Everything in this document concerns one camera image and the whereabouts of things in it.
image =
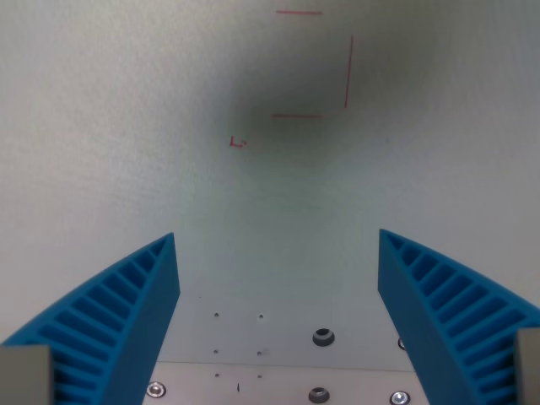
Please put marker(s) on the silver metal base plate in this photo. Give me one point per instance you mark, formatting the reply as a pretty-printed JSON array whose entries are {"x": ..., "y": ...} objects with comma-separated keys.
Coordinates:
[{"x": 274, "y": 386}]

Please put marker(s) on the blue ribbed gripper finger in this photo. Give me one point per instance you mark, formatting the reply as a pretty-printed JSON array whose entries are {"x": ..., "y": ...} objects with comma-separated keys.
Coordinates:
[
  {"x": 126, "y": 320},
  {"x": 417, "y": 320}
]

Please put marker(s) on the silver round-head screw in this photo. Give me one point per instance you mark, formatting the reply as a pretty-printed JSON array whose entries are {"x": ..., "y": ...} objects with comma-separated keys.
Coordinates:
[
  {"x": 399, "y": 397},
  {"x": 156, "y": 389},
  {"x": 401, "y": 343}
]

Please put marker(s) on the dark recessed socket bolt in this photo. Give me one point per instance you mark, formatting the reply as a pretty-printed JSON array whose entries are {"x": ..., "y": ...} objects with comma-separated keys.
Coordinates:
[{"x": 318, "y": 395}]

